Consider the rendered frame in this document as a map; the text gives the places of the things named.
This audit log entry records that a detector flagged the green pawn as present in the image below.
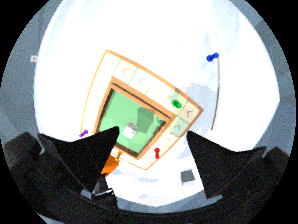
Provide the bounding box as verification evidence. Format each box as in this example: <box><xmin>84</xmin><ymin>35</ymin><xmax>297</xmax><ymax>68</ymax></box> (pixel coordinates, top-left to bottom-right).
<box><xmin>172</xmin><ymin>100</ymin><xmax>182</xmax><ymax>109</ymax></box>

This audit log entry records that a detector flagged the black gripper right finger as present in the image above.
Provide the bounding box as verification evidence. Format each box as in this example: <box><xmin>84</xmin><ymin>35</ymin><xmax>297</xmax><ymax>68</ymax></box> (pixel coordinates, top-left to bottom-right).
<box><xmin>186</xmin><ymin>131</ymin><xmax>267</xmax><ymax>198</ymax></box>

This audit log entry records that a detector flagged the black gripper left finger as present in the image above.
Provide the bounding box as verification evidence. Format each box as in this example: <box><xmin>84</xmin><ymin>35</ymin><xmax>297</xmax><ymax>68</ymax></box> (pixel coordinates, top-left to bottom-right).
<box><xmin>37</xmin><ymin>125</ymin><xmax>120</xmax><ymax>193</ymax></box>

